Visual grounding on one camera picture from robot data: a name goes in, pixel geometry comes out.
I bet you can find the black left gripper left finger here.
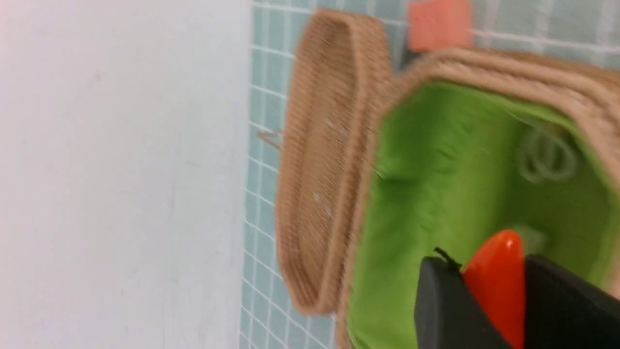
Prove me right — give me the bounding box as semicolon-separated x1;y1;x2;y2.
414;247;510;349

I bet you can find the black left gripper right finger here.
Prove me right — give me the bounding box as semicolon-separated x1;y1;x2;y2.
524;254;620;349

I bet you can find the orange toy carrot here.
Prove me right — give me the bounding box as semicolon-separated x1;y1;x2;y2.
463;229;526;349

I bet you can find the woven wicker basket green lining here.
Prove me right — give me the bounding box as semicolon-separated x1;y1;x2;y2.
334;48;620;349

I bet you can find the woven wicker basket lid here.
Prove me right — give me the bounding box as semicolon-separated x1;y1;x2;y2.
275;8;392;316

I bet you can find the orange foam block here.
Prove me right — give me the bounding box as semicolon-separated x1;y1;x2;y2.
407;0;473;53

